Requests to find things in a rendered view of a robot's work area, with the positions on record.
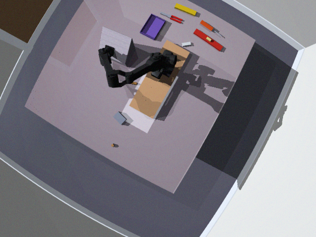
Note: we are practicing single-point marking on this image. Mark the yellow rectangular bar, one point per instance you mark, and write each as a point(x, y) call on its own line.
point(185, 9)

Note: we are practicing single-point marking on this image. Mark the tan rectangular floor panel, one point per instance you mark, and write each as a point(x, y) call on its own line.
point(152, 91)

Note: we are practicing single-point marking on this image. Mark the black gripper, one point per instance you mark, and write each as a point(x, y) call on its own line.
point(157, 74)

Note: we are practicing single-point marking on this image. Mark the purple tray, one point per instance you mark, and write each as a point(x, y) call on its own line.
point(153, 26)

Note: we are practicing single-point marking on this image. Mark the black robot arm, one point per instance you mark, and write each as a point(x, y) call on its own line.
point(167, 62)

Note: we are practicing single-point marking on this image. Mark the orange-handled awl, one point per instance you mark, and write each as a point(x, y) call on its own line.
point(208, 26)

